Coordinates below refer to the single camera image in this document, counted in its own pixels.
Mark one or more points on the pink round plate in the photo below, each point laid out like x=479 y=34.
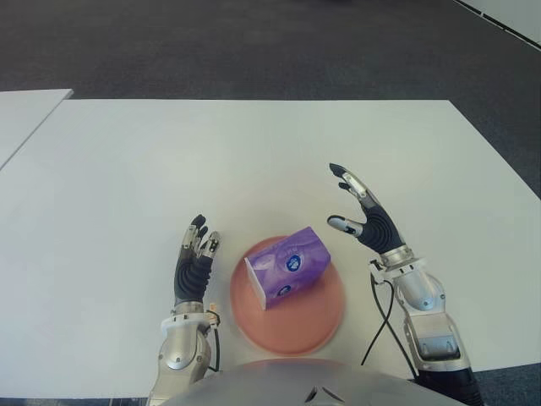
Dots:
x=296 y=325

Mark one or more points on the silver robot torso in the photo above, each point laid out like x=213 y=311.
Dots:
x=274 y=382

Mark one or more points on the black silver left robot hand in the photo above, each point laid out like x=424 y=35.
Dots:
x=190 y=279

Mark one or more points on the purple tissue paper pack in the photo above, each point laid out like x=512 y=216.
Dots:
x=291 y=262

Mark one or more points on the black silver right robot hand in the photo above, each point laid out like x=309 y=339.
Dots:
x=380 y=230

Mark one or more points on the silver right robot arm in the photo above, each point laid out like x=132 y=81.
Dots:
x=427 y=304

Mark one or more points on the white side table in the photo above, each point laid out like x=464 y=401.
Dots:
x=25 y=118

